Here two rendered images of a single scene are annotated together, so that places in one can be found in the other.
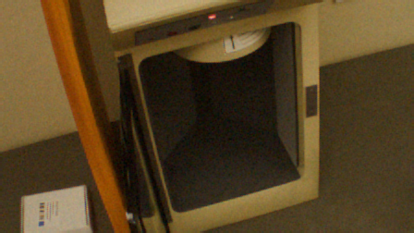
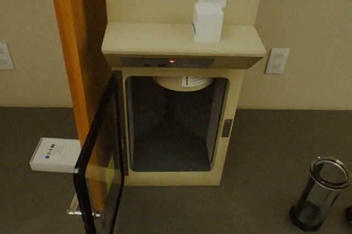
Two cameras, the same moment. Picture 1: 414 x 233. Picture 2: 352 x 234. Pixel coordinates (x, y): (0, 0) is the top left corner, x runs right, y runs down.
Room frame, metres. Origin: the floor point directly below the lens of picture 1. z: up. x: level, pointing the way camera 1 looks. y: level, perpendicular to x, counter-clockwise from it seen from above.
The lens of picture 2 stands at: (0.11, -0.07, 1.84)
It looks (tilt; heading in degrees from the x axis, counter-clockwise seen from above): 41 degrees down; 9
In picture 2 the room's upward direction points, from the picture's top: 4 degrees clockwise
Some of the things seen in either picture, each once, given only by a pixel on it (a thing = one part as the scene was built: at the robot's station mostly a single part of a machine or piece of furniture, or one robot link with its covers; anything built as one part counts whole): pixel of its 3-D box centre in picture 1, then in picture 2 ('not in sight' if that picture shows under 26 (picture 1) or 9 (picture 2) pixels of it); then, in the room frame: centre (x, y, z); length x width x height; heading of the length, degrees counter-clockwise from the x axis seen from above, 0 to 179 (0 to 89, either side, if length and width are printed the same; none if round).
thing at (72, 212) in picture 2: not in sight; (84, 200); (0.50, 0.18, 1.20); 0.10 x 0.05 x 0.03; 7
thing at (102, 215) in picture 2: not in sight; (100, 220); (0.47, 0.14, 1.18); 0.02 x 0.02 x 0.06; 7
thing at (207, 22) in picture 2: not in sight; (207, 22); (0.74, -0.02, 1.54); 0.05 x 0.05 x 0.06; 16
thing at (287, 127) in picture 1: (211, 83); (172, 101); (0.90, 0.07, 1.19); 0.26 x 0.24 x 0.35; 105
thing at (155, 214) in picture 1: (152, 227); (105, 178); (0.58, 0.16, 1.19); 0.30 x 0.01 x 0.40; 7
